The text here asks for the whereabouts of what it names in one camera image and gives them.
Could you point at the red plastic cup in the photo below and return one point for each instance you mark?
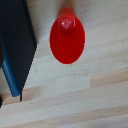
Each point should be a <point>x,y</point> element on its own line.
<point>67,41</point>

